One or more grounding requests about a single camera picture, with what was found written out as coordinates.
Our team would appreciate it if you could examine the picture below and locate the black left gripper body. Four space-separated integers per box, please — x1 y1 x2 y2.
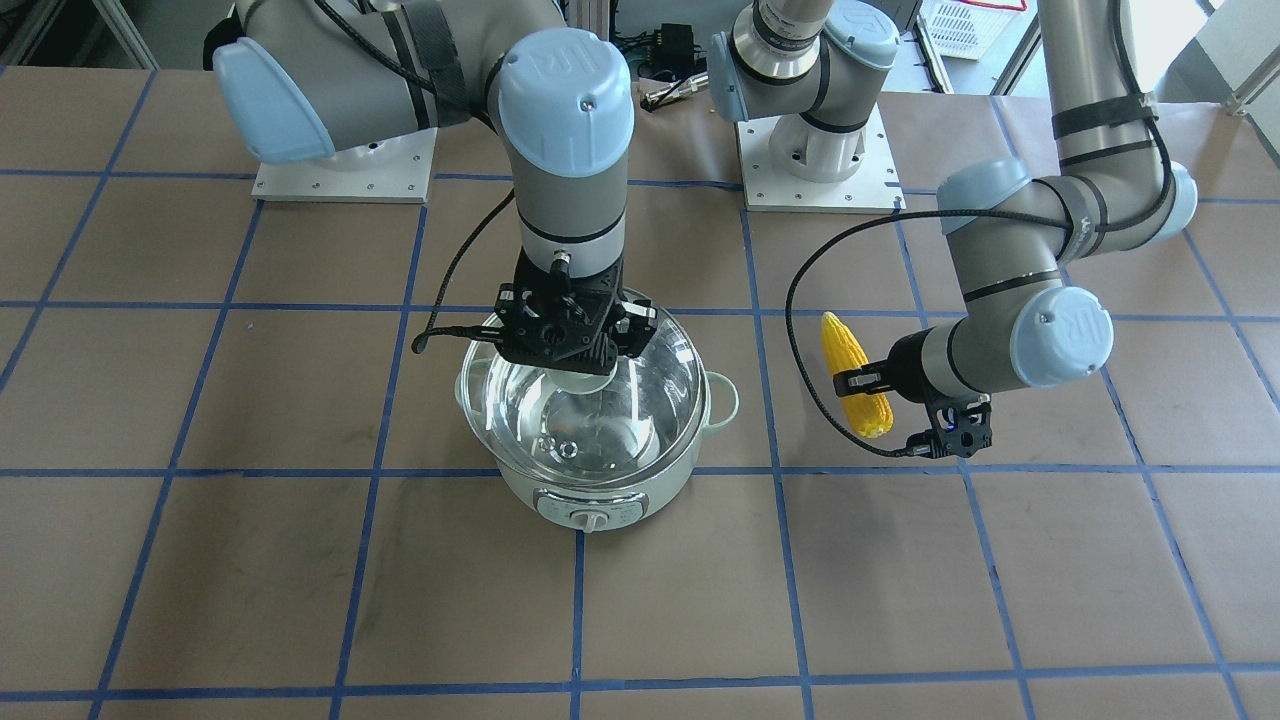
884 331 946 404

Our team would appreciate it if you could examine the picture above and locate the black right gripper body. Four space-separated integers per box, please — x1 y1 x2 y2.
495 251 625 375

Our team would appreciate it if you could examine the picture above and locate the yellow corn cob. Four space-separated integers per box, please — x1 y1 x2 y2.
820 313 893 439

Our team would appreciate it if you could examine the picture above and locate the glass pot lid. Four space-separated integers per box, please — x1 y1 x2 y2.
454 307 739 487

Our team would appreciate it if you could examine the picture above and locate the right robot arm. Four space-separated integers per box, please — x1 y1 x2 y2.
204 1 657 375

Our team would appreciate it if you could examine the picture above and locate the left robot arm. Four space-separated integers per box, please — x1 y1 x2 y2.
710 1 1199 404

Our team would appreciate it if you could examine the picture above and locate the pale green electric pot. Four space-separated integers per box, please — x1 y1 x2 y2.
454 309 740 533

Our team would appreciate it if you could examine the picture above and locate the black power adapter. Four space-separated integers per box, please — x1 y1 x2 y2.
637 23 699 78

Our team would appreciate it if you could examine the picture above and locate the white plastic basket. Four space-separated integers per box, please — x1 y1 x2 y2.
920 1 1028 61

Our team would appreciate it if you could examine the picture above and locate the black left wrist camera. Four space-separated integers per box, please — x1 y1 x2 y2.
905 395 993 459

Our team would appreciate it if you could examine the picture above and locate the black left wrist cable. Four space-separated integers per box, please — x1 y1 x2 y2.
785 208 1076 460

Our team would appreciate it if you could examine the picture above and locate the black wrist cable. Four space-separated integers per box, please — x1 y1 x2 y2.
785 208 1076 460
411 188 517 355

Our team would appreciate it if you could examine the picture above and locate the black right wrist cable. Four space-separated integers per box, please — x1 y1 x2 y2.
411 188 517 355

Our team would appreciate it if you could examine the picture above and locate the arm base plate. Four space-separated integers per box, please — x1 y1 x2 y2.
251 128 438 205
735 106 906 215

